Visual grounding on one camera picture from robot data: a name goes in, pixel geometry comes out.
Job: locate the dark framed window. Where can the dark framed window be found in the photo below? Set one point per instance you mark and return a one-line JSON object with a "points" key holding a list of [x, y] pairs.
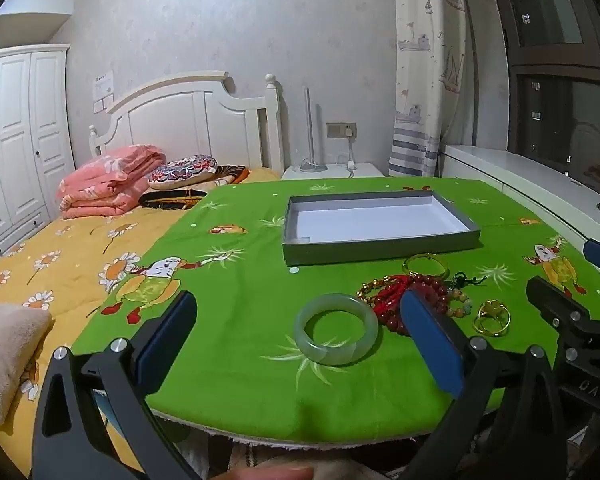
{"points": [[545, 110]]}

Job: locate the white wooden headboard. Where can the white wooden headboard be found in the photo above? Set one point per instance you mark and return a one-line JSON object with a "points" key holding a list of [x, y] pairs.
{"points": [[180, 120]]}

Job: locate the white windowsill cabinet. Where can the white windowsill cabinet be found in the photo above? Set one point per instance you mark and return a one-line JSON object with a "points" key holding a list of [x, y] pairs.
{"points": [[505, 170]]}

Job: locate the white wall switch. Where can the white wall switch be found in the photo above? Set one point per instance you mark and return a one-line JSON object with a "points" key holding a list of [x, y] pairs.
{"points": [[102, 105]]}

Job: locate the grey cardboard box tray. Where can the grey cardboard box tray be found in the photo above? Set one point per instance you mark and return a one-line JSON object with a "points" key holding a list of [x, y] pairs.
{"points": [[370, 220]]}

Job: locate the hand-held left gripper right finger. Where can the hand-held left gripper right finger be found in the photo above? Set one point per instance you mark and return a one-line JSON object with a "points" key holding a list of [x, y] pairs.
{"points": [[430, 340]]}

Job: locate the person's left hand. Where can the person's left hand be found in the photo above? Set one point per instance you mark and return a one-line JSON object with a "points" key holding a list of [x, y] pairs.
{"points": [[275, 473]]}

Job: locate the green cartoon print tablecloth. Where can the green cartoon print tablecloth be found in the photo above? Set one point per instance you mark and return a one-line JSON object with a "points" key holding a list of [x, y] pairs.
{"points": [[240, 360]]}

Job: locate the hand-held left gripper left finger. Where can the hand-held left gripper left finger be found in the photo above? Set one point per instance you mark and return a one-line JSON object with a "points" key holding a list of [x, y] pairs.
{"points": [[170, 330]]}

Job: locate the black orange patterned blanket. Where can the black orange patterned blanket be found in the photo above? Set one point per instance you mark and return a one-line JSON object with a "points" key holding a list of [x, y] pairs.
{"points": [[170, 199]]}

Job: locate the pale green jade bangle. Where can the pale green jade bangle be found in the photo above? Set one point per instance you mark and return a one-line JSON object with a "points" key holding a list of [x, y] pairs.
{"points": [[302, 332]]}

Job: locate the white wardrobe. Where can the white wardrobe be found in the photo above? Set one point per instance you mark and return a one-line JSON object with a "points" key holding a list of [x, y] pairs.
{"points": [[15, 135]]}

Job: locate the grey wall socket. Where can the grey wall socket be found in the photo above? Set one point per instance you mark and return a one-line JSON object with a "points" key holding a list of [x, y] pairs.
{"points": [[336, 131]]}

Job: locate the folded pink quilt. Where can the folded pink quilt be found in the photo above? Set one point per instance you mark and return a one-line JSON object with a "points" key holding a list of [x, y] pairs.
{"points": [[105, 180]]}

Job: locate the sailboat print curtain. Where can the sailboat print curtain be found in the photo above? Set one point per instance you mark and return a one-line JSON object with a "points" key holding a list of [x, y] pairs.
{"points": [[425, 60]]}

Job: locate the blue red patterned pillow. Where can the blue red patterned pillow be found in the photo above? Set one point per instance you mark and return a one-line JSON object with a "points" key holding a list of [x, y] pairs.
{"points": [[180, 171]]}

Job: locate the beige folded towel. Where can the beige folded towel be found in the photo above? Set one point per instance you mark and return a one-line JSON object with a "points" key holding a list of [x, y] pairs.
{"points": [[10, 350]]}

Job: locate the white wall paper sheet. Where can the white wall paper sheet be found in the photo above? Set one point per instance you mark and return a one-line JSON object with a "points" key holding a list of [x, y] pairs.
{"points": [[103, 85]]}

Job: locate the gold bangle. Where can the gold bangle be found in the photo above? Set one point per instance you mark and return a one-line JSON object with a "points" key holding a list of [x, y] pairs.
{"points": [[422, 256]]}

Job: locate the white nightstand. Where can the white nightstand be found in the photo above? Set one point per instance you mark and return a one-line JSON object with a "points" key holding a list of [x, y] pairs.
{"points": [[330, 172]]}

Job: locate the white desk lamp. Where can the white desk lamp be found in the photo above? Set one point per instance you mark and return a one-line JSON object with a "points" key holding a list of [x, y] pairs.
{"points": [[307, 125]]}

